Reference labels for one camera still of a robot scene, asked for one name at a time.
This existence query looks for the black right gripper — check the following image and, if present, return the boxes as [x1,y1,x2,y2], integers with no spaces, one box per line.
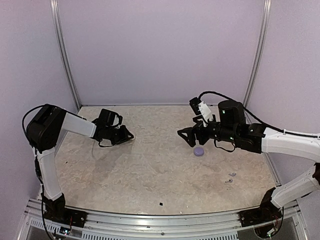
[178,115,239,147]

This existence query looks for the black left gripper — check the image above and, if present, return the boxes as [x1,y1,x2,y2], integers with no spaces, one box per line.
[106,125,133,145]

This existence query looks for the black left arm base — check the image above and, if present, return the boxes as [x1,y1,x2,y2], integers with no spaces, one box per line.
[41,193,87,228]

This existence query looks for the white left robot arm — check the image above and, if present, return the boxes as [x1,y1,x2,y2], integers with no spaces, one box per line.
[22,103,135,201]

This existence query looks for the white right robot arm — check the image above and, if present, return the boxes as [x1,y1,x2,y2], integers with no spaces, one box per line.
[177,97,320,222]

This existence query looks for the purple round charging case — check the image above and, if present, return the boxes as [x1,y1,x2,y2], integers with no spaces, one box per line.
[193,147,205,157]

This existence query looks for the purple earbud far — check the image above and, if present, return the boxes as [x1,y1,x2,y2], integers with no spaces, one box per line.
[228,172,237,177]

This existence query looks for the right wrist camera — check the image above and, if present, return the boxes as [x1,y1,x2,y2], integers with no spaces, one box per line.
[189,97,216,127]

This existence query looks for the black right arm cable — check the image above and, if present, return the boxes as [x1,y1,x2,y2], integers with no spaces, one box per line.
[198,91,320,138]

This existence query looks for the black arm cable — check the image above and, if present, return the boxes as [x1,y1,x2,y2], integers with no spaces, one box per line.
[21,104,51,240]
[198,91,320,138]

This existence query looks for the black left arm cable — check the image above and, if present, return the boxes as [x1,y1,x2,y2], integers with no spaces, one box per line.
[21,104,51,240]

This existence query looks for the silver front aluminium rail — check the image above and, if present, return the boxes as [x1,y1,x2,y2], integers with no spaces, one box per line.
[17,199,309,240]

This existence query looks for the right silver frame post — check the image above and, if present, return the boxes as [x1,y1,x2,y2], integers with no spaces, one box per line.
[243,0,272,107]

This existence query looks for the silver frame post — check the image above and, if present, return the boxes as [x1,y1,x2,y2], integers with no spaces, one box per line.
[243,0,272,107]
[49,0,82,110]

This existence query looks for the left silver frame post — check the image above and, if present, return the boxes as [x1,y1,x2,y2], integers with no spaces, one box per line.
[49,0,82,110]

